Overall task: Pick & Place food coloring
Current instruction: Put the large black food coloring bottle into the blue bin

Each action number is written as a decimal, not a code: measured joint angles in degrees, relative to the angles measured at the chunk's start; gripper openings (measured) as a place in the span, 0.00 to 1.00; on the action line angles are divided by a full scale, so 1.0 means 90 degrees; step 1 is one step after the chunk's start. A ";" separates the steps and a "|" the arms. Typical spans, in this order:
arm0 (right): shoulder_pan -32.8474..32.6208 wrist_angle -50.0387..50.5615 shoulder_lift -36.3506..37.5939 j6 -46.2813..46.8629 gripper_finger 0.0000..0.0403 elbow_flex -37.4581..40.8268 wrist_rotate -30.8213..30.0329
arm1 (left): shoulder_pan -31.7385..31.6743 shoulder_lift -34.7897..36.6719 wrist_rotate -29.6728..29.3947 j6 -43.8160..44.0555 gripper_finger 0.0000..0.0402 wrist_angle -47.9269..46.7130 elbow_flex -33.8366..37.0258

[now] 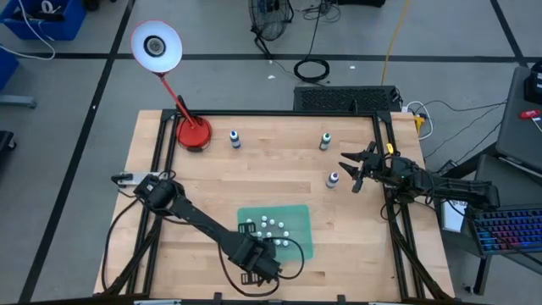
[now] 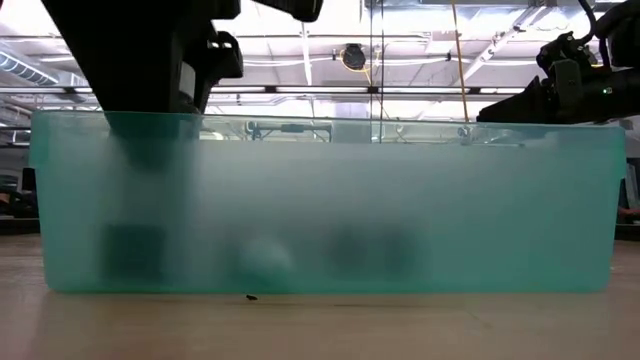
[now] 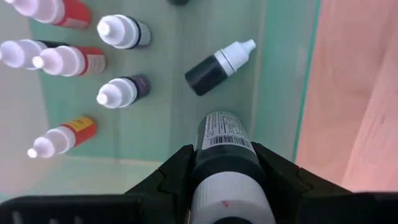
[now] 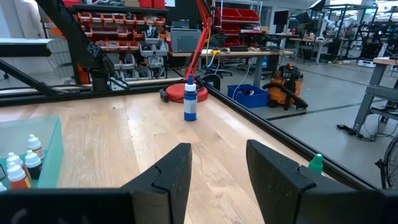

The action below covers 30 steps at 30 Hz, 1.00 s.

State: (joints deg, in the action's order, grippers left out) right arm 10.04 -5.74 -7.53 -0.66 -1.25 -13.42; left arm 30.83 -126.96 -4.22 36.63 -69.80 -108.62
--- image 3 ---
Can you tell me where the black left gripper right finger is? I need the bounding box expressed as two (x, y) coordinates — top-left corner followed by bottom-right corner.
(251, 141), (398, 224)

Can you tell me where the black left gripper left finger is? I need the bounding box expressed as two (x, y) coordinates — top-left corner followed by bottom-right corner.
(0, 144), (197, 224)

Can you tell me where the orange dropper bottle yellow label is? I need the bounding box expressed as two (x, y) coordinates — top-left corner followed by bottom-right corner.
(27, 115), (98, 159)

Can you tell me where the large dark bottle white cap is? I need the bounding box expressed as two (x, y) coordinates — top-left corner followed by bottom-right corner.
(189, 111), (277, 224)

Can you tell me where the purple small dropper bottle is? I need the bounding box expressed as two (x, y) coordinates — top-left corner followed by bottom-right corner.
(96, 74), (151, 110)

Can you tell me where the orange dropper bottle white label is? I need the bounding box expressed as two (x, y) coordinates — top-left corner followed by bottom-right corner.
(32, 45), (107, 78)

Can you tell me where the black small dropper bottle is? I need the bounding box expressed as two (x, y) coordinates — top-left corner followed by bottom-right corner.
(0, 39), (70, 70)

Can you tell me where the dark small dropper bottle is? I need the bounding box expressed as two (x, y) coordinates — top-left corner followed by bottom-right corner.
(184, 39), (257, 97)

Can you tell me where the black dropper bottle grey label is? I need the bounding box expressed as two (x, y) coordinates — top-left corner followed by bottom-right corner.
(96, 14), (152, 50)

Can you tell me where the red small dropper bottle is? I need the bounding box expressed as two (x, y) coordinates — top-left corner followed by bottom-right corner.
(4, 0), (92, 30)

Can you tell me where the teal translucent plastic bin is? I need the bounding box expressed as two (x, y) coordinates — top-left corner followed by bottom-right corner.
(0, 0), (322, 203)

